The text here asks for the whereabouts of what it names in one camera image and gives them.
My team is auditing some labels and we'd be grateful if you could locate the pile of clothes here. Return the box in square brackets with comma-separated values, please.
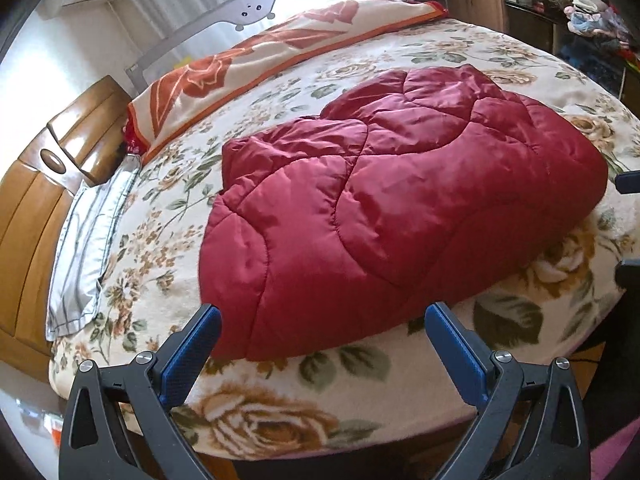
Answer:
[562, 0, 640, 61]

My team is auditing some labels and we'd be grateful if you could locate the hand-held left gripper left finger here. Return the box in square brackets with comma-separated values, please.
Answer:
[59, 304, 223, 480]

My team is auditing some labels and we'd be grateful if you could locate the wooden headboard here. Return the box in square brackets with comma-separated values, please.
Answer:
[0, 75, 133, 401]

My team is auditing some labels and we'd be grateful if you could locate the orange rose blanket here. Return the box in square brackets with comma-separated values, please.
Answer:
[122, 0, 449, 166]

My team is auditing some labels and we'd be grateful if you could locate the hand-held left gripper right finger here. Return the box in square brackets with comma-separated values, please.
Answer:
[425, 302, 592, 480]

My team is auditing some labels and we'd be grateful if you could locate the blue plastic crate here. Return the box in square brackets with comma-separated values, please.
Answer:
[557, 40, 626, 97]

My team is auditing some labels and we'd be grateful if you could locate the red padded jacket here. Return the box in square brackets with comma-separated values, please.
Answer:
[198, 64, 610, 362]

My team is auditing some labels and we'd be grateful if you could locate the grey striped pillow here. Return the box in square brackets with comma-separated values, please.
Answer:
[46, 154, 143, 342]

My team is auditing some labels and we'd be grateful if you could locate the floral bed blanket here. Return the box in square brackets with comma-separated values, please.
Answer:
[47, 17, 640, 461]

